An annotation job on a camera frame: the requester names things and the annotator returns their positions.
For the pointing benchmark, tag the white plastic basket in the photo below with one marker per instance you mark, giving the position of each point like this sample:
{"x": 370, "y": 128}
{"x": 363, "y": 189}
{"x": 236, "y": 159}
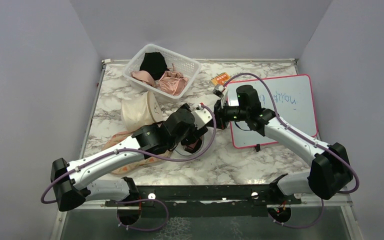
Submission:
{"x": 189, "y": 67}

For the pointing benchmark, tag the cream cylindrical laundry bag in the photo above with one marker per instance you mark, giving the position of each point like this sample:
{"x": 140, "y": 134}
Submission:
{"x": 140, "y": 111}

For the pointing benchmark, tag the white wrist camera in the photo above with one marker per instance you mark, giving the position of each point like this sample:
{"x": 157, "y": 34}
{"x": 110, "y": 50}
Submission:
{"x": 202, "y": 117}
{"x": 220, "y": 91}

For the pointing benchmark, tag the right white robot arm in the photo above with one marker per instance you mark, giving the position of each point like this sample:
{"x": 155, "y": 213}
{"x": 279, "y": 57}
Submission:
{"x": 329, "y": 164}

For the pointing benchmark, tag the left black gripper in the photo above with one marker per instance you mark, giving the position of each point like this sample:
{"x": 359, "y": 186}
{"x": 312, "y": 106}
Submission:
{"x": 195, "y": 132}

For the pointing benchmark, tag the orange card pack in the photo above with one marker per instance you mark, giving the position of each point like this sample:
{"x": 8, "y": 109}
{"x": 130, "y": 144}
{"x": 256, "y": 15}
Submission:
{"x": 220, "y": 79}

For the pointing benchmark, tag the dusty pink black-trimmed bra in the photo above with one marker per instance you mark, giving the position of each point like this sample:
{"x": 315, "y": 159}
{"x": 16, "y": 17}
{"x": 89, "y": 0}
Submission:
{"x": 193, "y": 147}

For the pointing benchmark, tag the pink satin bra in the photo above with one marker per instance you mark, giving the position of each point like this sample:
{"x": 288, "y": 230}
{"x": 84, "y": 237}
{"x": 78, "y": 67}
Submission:
{"x": 172, "y": 82}

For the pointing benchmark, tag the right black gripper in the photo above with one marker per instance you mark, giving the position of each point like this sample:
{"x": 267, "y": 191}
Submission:
{"x": 219, "y": 115}

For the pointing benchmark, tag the beige bra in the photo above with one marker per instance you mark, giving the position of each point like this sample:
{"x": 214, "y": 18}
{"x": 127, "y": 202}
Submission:
{"x": 144, "y": 77}

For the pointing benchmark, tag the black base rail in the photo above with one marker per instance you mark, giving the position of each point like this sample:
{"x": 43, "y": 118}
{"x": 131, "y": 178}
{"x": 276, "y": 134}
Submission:
{"x": 196, "y": 201}

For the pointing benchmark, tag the pink framed whiteboard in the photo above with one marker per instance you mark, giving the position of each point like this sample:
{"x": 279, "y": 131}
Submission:
{"x": 293, "y": 98}

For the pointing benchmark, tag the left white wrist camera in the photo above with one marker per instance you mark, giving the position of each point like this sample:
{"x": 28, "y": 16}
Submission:
{"x": 202, "y": 117}

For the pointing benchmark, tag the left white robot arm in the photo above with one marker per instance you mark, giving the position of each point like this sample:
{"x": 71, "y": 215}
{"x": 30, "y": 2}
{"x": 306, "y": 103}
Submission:
{"x": 70, "y": 180}

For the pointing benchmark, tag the black garment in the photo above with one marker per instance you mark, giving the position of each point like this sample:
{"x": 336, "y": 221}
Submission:
{"x": 155, "y": 64}

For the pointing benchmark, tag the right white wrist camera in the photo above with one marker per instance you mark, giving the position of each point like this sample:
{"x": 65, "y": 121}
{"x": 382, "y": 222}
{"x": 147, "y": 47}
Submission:
{"x": 220, "y": 91}

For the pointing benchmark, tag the black whiteboard stand clip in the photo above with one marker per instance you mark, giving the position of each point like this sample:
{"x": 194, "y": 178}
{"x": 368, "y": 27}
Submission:
{"x": 257, "y": 148}

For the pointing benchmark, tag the floral orange laundry bag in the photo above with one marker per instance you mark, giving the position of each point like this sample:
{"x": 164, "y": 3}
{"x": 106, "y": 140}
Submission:
{"x": 118, "y": 138}

